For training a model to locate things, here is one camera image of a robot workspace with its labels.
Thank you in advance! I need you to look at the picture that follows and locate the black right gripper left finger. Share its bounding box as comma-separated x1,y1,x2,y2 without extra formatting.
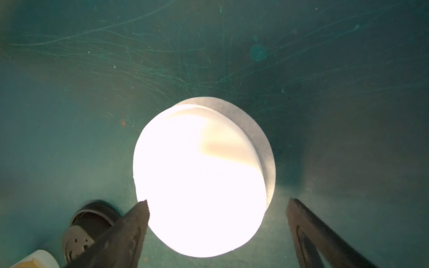
66,201,150,268

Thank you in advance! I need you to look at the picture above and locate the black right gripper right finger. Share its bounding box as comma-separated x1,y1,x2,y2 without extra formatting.
286,198,377,268

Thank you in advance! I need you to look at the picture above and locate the black plastic cup lid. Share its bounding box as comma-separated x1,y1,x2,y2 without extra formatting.
61,201,121,264

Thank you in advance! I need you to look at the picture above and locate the printed paper milk tea cup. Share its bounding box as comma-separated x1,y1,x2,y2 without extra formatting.
10,250,60,268

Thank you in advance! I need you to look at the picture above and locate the white leak-proof paper stack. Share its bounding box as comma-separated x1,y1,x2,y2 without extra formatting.
177,97,276,208

